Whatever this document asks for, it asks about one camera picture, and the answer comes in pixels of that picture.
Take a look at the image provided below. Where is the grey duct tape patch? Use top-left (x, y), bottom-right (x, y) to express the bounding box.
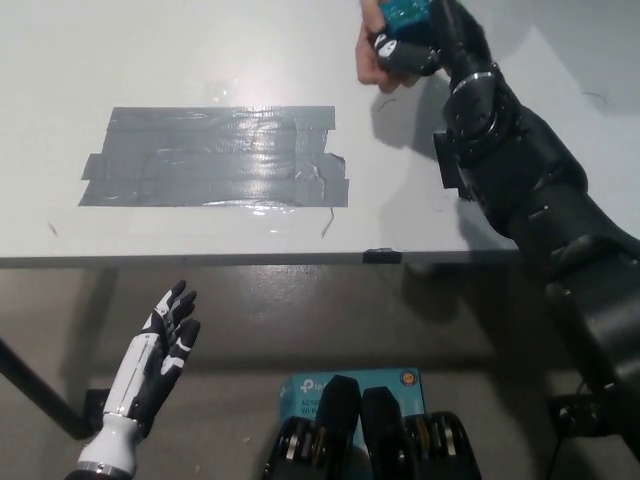
top-left (78, 105), bottom-right (351, 208)

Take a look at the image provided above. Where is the black slanted table leg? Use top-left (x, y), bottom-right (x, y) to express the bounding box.
top-left (0, 333), bottom-right (94, 441)

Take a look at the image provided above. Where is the small black tape piece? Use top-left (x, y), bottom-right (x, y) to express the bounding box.
top-left (362, 246), bottom-right (403, 265)

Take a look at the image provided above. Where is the blue Rubik's cube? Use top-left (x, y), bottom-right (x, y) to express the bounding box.
top-left (376, 0), bottom-right (435, 40)

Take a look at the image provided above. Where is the black tape square mark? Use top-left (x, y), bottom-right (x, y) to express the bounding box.
top-left (432, 130), bottom-right (471, 200)

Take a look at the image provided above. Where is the bare person hand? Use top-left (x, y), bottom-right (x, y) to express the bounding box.
top-left (354, 0), bottom-right (434, 95)

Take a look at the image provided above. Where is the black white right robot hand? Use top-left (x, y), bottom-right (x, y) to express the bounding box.
top-left (368, 0), bottom-right (502, 84)

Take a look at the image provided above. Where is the black table foot bracket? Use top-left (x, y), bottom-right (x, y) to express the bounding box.
top-left (548, 393), bottom-right (629, 442)
top-left (85, 387), bottom-right (112, 432)

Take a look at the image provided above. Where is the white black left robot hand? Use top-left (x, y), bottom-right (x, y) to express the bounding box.
top-left (101, 279), bottom-right (202, 437)

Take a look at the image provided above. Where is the teal router cardboard box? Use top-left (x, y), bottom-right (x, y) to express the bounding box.
top-left (277, 368), bottom-right (427, 451)

